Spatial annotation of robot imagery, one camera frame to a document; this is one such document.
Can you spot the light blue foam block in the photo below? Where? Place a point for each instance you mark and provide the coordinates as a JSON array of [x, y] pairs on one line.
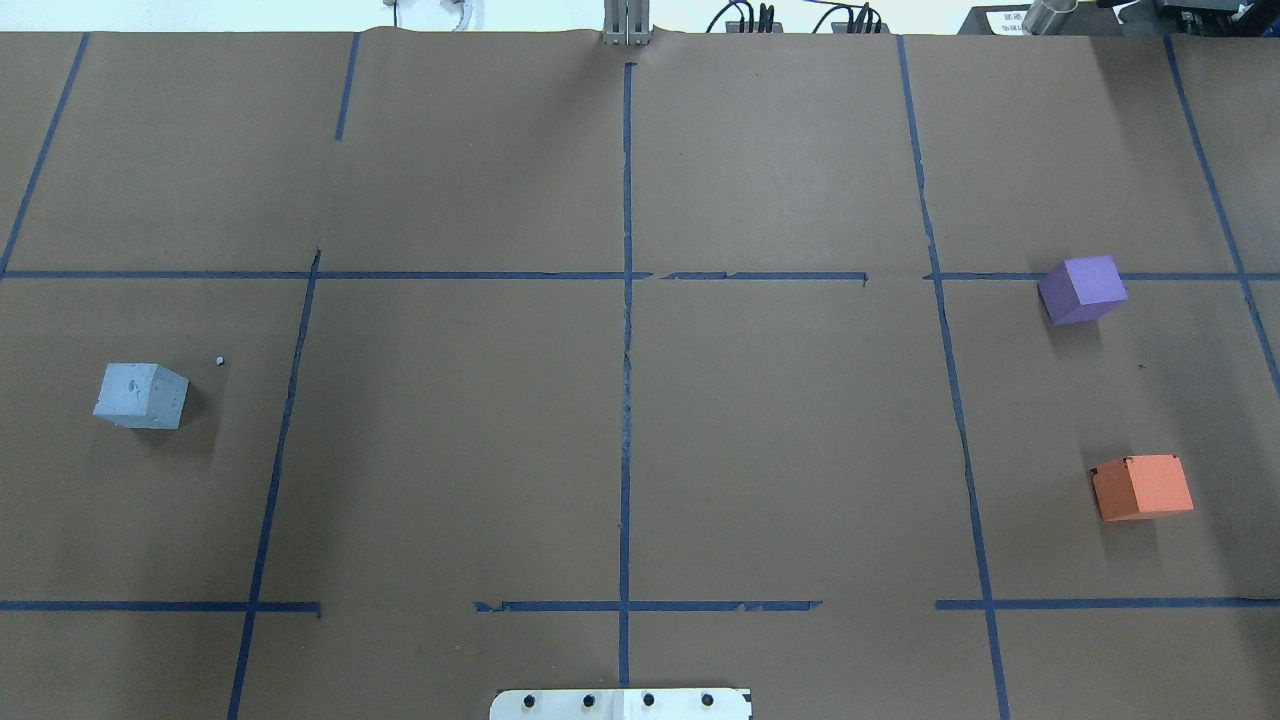
[[145, 396]]

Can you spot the purple foam block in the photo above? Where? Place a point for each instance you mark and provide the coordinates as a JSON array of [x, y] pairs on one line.
[[1080, 290]]

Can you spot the orange foam block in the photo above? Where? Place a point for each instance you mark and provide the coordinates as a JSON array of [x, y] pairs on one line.
[[1141, 487]]

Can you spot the brown paper table cover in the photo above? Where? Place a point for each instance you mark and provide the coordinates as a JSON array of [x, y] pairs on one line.
[[719, 362]]

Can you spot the white metal mounting plate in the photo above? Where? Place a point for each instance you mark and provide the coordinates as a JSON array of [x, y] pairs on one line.
[[623, 703]]

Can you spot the silver metal cylinder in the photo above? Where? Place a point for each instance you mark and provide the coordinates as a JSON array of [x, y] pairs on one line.
[[1047, 17]]

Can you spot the black equipment with label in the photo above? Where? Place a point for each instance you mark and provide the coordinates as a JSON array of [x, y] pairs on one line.
[[1243, 19]]

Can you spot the grey aluminium post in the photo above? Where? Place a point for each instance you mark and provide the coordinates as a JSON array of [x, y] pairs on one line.
[[627, 23]]

